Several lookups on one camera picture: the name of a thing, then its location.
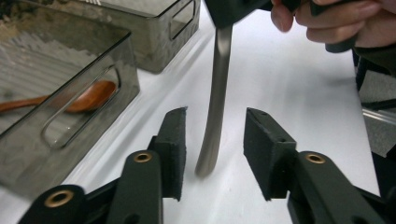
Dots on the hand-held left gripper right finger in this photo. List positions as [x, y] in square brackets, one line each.
[267, 149]

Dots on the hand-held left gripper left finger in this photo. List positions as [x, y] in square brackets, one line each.
[174, 149]

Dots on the silver metal fork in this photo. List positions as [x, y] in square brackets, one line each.
[218, 93]

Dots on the smoked plastic bin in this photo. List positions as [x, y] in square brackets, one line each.
[149, 40]
[25, 161]

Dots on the brown wooden spoon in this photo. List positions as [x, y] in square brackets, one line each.
[93, 96]

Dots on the white table mat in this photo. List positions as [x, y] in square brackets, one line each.
[280, 93]

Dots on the metal floor rail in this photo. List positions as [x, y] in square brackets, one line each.
[381, 116]

